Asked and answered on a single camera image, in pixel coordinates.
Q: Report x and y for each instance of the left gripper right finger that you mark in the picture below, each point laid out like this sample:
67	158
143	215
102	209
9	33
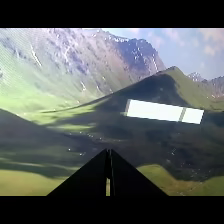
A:
128	181

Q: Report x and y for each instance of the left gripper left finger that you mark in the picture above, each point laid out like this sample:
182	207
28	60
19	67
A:
89	181

